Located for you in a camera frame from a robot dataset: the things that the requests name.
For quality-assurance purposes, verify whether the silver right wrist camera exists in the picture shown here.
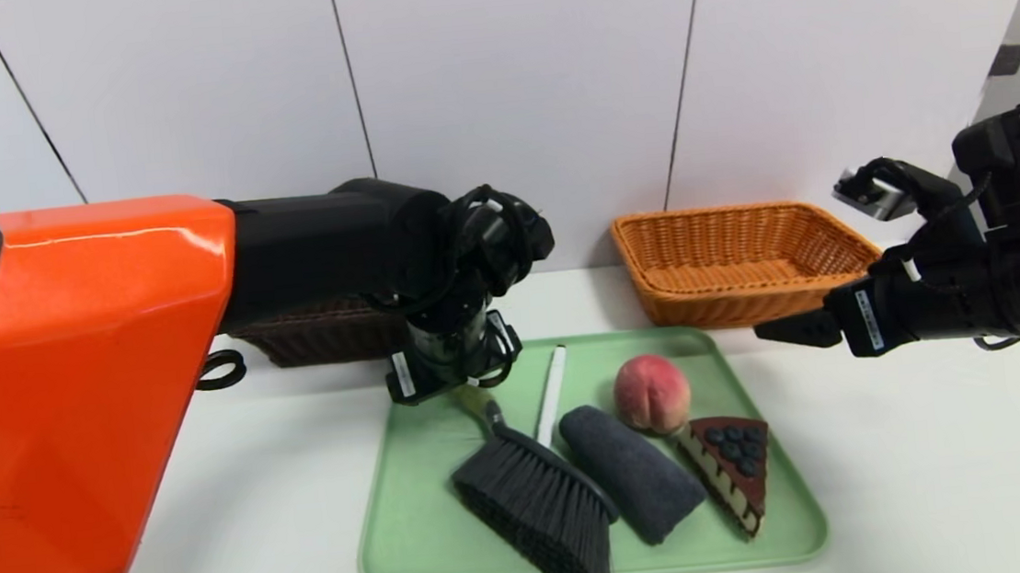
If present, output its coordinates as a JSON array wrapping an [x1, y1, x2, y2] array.
[[831, 161, 911, 226]]

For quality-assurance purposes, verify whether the dark grey towel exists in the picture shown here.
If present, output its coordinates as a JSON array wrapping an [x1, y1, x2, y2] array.
[[556, 395, 711, 554]]

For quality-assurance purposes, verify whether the chocolate blueberry cake slice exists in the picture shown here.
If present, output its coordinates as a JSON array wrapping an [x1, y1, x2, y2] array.
[[672, 411, 779, 544]]

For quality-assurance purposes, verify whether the dark brown wicker basket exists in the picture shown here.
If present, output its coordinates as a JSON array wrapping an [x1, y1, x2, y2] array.
[[225, 292, 411, 374]]

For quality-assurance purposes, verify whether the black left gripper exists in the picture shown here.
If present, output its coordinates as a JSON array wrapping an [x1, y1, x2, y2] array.
[[379, 299, 528, 409]]

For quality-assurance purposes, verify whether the white marker pen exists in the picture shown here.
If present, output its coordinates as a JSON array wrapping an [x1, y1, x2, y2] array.
[[529, 344, 575, 448]]

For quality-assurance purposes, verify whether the light green plastic tray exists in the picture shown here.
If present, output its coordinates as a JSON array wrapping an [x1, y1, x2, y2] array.
[[340, 314, 831, 573]]

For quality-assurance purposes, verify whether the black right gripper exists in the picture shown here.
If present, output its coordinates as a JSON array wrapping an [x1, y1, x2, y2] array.
[[748, 246, 1009, 368]]

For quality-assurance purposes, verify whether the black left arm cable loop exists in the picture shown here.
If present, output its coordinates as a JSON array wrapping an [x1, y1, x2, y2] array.
[[192, 347, 249, 393]]

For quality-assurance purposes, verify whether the orange wicker basket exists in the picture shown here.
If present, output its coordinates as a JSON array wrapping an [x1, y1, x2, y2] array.
[[608, 192, 889, 340]]

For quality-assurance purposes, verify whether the black brush with green handle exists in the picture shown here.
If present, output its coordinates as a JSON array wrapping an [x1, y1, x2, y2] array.
[[441, 372, 625, 573]]

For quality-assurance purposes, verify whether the pink peach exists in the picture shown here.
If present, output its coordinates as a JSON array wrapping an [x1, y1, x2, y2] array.
[[610, 351, 695, 440]]

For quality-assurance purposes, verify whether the small black wall fixture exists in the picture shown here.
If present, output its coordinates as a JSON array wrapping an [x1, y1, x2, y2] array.
[[985, 43, 1020, 78]]

